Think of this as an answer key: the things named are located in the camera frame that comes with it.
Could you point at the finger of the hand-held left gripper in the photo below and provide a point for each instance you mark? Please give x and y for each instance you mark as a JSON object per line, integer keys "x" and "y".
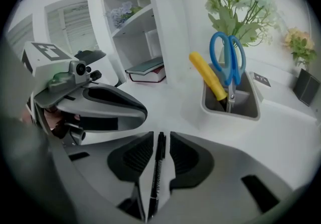
{"x": 130, "y": 122}

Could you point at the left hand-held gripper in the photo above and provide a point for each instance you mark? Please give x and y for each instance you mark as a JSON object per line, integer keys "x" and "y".
{"x": 47, "y": 67}

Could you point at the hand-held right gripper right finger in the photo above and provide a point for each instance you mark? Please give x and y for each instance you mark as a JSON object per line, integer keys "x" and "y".
{"x": 238, "y": 180}

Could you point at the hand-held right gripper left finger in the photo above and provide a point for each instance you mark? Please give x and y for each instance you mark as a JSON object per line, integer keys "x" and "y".
{"x": 100, "y": 167}

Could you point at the black pen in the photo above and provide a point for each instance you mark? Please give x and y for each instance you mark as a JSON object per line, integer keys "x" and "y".
{"x": 156, "y": 172}

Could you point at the yellow utility knife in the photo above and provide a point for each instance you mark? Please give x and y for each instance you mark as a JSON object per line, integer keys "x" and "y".
{"x": 208, "y": 74}

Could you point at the blue handled scissors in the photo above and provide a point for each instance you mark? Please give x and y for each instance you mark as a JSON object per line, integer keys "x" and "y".
{"x": 232, "y": 74}

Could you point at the white desk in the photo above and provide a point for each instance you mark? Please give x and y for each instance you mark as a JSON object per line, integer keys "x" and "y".
{"x": 276, "y": 137}

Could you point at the person's left hand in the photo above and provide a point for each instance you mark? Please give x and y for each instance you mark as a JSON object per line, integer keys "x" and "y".
{"x": 60, "y": 121}

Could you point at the maroon notebook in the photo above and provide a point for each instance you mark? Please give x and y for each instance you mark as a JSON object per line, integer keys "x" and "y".
{"x": 148, "y": 78}

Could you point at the dark green notebook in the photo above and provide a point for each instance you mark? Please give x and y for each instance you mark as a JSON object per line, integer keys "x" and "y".
{"x": 148, "y": 66}

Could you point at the grey pen holder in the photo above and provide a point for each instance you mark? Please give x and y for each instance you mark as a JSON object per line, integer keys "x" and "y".
{"x": 248, "y": 107}

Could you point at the blue artificial flowers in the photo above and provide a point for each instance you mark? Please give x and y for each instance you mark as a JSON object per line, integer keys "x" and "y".
{"x": 118, "y": 14}

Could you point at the white window blind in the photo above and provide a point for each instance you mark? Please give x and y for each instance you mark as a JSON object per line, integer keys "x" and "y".
{"x": 75, "y": 24}

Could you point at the person's white shirt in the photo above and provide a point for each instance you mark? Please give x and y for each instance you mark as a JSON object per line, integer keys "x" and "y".
{"x": 22, "y": 157}

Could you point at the white shelf unit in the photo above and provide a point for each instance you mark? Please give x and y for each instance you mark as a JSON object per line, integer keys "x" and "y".
{"x": 165, "y": 17}

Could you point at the black socket panel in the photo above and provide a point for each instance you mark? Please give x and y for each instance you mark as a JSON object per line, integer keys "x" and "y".
{"x": 262, "y": 79}

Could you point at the black square planter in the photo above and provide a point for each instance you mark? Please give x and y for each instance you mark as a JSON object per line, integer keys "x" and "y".
{"x": 306, "y": 87}

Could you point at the white artificial flowers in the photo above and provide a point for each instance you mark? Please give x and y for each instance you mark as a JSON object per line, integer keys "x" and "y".
{"x": 233, "y": 22}

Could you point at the yellow artificial flowers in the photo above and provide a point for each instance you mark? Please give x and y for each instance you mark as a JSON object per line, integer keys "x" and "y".
{"x": 298, "y": 39}

